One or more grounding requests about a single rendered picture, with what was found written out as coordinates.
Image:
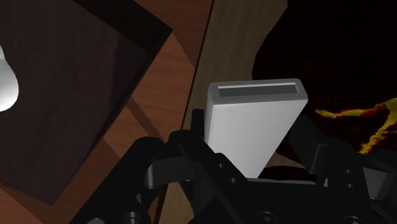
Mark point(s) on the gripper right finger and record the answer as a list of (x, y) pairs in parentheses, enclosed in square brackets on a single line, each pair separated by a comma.
[(341, 167)]

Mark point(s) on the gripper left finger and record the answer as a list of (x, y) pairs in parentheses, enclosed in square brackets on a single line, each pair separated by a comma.
[(186, 167)]

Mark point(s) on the white rectangular box with slot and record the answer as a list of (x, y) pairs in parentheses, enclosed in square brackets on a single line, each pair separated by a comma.
[(248, 130)]

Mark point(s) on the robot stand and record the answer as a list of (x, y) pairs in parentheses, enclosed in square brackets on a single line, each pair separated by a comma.
[(62, 93)]

